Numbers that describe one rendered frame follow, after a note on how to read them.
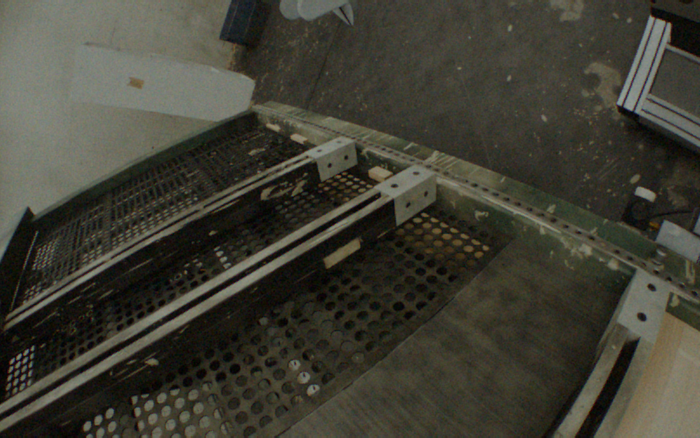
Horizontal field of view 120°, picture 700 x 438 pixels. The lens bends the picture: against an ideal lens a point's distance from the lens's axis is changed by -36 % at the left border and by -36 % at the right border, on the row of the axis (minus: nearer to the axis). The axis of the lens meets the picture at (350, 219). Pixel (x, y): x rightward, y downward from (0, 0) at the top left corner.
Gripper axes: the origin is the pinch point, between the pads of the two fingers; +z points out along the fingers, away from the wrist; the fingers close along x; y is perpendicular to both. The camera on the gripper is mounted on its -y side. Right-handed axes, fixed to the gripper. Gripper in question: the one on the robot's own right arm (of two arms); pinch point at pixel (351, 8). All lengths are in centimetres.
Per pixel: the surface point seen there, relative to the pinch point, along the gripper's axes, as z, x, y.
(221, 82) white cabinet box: 106, -347, -2
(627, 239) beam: 46, 30, -14
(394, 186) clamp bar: 37.9, -10.9, 4.9
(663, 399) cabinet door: 36, 47, 6
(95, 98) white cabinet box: 4, -350, 98
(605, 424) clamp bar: 26.4, 39.4, 13.8
